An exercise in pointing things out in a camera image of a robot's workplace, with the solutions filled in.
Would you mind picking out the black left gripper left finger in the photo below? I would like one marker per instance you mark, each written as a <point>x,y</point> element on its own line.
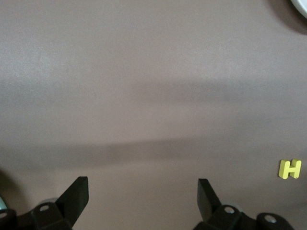
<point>69,206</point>

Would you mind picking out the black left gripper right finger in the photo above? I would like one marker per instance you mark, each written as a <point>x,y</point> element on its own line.
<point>211,208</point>

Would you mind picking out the yellow foam letter H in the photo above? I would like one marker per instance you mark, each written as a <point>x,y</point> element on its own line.
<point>290,169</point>

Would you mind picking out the pale green plate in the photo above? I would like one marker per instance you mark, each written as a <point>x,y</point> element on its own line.
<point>2,203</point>

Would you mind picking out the brown table cover mat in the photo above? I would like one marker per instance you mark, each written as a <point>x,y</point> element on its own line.
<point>144,72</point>

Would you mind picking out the beige plate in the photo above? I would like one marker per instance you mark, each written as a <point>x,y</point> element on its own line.
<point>302,7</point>

